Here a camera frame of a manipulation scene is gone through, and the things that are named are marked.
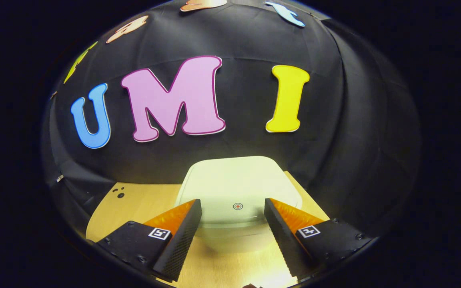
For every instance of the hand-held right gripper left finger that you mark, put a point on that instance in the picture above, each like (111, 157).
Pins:
(180, 238)

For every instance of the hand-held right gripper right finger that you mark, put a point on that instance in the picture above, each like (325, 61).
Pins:
(282, 238)

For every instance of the green desktop garbage bin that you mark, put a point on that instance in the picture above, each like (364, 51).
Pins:
(230, 180)

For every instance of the wooden desktop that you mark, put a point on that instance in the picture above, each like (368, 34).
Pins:
(142, 204)

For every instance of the white cloth clip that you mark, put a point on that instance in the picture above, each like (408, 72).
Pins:
(59, 178)

